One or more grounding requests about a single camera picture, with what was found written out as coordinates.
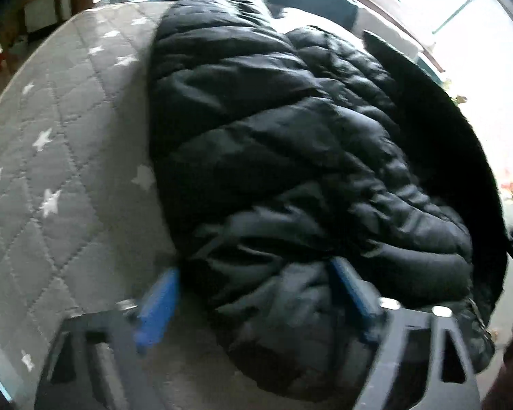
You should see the black puffer jacket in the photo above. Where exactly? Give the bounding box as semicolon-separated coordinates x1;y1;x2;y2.
148;0;507;401

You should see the grey star quilted bedspread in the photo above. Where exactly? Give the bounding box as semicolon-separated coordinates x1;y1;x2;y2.
0;0;326;410

